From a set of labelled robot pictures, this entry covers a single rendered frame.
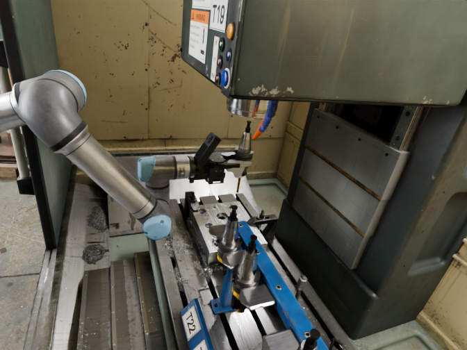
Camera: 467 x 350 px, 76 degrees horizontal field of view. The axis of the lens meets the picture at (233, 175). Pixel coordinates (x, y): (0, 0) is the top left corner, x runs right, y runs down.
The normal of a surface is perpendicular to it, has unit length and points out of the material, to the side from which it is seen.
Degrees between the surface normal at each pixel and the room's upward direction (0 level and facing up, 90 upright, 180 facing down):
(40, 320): 0
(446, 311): 90
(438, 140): 90
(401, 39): 90
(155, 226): 90
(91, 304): 8
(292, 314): 0
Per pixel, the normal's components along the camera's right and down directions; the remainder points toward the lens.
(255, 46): 0.36, 0.47
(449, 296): -0.93, 0.06
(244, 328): 0.13, -0.88
